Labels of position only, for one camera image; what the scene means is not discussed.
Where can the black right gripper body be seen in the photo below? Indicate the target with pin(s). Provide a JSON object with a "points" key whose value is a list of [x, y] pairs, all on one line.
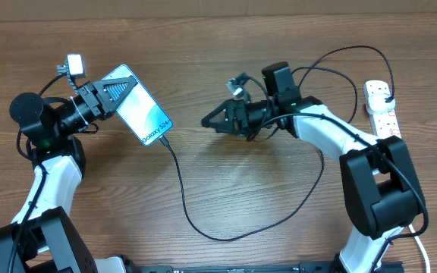
{"points": [[241, 107]]}

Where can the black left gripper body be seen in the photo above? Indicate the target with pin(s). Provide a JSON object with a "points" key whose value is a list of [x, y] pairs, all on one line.
{"points": [[92, 103]]}

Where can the blue screen smartphone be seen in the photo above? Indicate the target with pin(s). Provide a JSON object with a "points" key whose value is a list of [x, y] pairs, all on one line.
{"points": [[140, 111]]}

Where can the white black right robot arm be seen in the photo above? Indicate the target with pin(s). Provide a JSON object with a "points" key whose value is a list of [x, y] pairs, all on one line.
{"points": [[382, 193]]}

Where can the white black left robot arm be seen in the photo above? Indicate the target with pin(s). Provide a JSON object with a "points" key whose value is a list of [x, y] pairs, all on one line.
{"points": [[41, 237]]}

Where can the white charger adapter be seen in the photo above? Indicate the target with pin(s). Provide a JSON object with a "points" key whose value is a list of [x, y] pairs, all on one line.
{"points": [[377, 103]]}

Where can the white power strip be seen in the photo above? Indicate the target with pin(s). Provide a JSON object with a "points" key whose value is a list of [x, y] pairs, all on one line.
{"points": [[385, 124]]}

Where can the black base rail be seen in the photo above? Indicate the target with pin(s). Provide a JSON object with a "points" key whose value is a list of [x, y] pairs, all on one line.
{"points": [[237, 268]]}

